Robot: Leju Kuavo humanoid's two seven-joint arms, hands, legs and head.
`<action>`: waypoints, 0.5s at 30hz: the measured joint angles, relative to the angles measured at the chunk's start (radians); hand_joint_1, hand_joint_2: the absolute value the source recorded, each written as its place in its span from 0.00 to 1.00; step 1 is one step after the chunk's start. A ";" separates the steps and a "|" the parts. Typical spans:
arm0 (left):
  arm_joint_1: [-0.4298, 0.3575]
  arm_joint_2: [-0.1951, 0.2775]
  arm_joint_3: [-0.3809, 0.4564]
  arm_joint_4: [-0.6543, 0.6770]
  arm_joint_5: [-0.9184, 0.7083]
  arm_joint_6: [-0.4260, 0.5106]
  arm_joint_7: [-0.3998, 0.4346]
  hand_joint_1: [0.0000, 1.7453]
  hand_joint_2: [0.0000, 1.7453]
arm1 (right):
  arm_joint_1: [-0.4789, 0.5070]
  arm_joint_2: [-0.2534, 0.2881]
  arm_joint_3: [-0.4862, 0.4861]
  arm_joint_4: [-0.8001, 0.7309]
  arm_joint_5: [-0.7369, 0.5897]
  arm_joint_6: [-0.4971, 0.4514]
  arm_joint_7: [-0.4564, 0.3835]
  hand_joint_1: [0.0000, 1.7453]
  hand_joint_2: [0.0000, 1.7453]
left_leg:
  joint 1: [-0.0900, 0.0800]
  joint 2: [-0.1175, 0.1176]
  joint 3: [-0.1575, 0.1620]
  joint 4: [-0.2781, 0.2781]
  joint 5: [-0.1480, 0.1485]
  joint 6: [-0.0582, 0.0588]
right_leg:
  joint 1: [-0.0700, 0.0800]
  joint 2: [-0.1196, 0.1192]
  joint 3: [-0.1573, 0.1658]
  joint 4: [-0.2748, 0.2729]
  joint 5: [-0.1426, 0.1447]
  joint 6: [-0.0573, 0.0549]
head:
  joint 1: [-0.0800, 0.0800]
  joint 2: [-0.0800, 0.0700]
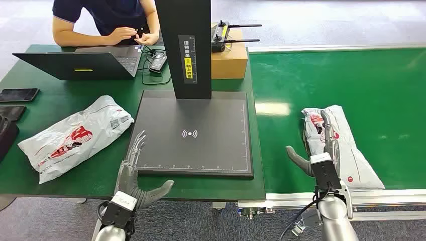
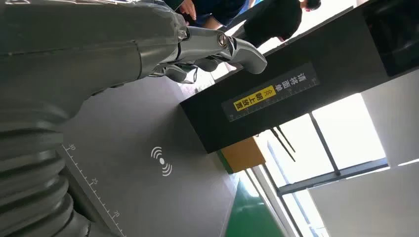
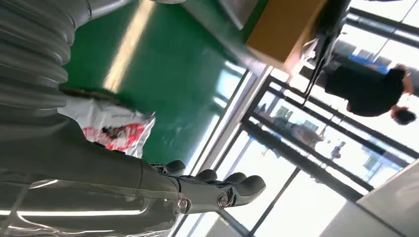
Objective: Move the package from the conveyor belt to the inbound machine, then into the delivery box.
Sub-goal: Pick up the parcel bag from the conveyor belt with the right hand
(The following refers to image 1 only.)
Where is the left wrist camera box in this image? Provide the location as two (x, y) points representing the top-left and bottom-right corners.
(100, 191), (138, 231)

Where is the black inbound scanning machine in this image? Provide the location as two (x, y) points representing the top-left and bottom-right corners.
(128, 0), (254, 180)

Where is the black smartphone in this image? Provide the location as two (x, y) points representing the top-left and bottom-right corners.
(0, 88), (40, 103)

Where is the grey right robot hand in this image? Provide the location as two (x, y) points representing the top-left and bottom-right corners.
(286, 109), (341, 178)

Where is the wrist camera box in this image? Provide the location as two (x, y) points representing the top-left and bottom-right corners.
(100, 191), (138, 231)
(310, 152), (343, 190)

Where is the black power adapter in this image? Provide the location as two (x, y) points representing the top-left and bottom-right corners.
(149, 53), (168, 74)

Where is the person's right hand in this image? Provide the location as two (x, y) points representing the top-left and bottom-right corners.
(104, 26), (138, 46)

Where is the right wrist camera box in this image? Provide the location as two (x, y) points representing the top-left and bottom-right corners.
(310, 152), (343, 190)

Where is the person's left hand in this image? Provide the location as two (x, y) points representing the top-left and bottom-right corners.
(134, 32), (160, 46)

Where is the black tablet device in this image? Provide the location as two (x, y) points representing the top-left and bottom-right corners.
(0, 105), (27, 122)

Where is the person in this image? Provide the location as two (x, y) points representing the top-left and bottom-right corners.
(52, 0), (161, 47)

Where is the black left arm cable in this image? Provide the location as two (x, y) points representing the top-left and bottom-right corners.
(96, 201), (111, 222)

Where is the green conveyor belt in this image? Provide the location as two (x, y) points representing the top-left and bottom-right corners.
(238, 43), (426, 222)

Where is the white courier package red print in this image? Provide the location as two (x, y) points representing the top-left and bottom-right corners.
(17, 95), (135, 185)
(301, 105), (386, 191)

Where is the black remote controller with antennas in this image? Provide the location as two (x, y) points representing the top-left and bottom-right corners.
(210, 20), (263, 53)

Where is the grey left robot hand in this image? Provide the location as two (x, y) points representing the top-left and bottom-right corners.
(114, 130), (175, 210)

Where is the black open laptop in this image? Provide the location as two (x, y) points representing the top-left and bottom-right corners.
(12, 45), (144, 81)

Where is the black adapter cable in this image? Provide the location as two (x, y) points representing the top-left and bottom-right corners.
(137, 45), (172, 86)

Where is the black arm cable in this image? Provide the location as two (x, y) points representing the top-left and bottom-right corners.
(96, 201), (111, 222)
(279, 194), (320, 241)

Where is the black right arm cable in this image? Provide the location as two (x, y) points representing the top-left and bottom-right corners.
(279, 194), (320, 241)

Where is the brown cardboard box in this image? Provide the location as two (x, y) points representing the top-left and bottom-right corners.
(210, 23), (249, 80)

